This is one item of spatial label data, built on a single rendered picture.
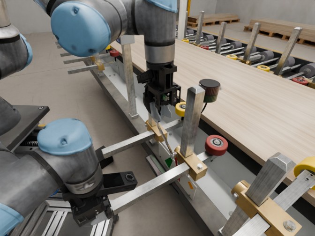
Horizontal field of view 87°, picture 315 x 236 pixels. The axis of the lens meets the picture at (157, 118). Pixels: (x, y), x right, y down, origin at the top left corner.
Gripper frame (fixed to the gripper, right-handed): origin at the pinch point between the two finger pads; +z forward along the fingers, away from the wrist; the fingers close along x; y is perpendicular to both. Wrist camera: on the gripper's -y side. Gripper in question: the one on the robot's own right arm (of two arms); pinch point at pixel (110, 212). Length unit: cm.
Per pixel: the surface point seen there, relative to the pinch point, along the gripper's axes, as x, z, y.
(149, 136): -23.5, 0.6, -26.0
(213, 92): -1.2, -30.6, -35.0
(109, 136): -121, 83, -24
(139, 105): -76, 21, -45
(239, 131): 0, -7, -55
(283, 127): 8, -7, -73
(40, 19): -777, 42, 9
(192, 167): 2.2, -4.4, -29.2
